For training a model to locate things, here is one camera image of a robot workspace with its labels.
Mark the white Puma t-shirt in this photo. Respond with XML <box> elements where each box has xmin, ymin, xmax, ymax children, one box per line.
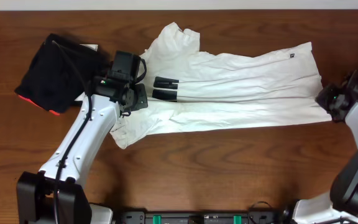
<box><xmin>111</xmin><ymin>23</ymin><xmax>331</xmax><ymax>148</ymax></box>

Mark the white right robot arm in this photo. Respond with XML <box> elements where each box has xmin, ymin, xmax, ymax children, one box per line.
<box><xmin>291</xmin><ymin>71</ymin><xmax>358</xmax><ymax>223</ymax></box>

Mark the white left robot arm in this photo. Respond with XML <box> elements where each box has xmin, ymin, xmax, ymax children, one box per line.
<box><xmin>16</xmin><ymin>71</ymin><xmax>148</xmax><ymax>223</ymax></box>

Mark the folded white garment under black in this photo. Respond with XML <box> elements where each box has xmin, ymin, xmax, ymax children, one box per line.
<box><xmin>75</xmin><ymin>44</ymin><xmax>98</xmax><ymax>102</ymax></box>

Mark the red garment edge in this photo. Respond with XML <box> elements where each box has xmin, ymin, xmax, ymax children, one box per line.
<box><xmin>18</xmin><ymin>95</ymin><xmax>60</xmax><ymax>116</ymax></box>

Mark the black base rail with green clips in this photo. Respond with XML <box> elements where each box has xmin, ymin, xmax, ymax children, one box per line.
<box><xmin>112</xmin><ymin>201</ymin><xmax>292</xmax><ymax>224</ymax></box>

